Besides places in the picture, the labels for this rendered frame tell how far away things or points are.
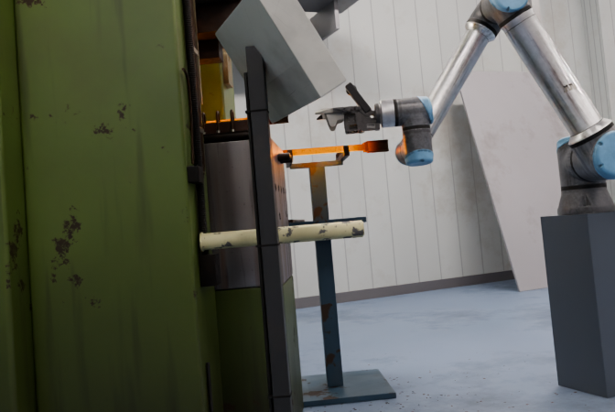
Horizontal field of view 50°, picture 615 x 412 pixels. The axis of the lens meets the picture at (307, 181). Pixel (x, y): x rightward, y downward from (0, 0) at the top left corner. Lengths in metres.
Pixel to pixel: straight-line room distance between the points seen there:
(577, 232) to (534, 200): 3.28
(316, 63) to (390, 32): 4.37
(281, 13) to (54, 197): 0.80
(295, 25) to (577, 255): 1.36
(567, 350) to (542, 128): 3.73
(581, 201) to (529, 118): 3.62
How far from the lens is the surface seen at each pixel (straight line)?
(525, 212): 5.57
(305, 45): 1.49
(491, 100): 5.87
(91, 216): 1.83
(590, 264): 2.39
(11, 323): 1.83
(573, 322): 2.49
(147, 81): 1.82
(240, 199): 2.01
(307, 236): 1.76
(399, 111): 2.13
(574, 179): 2.46
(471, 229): 5.98
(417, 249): 5.67
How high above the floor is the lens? 0.64
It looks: 4 degrees up
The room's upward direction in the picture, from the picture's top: 5 degrees counter-clockwise
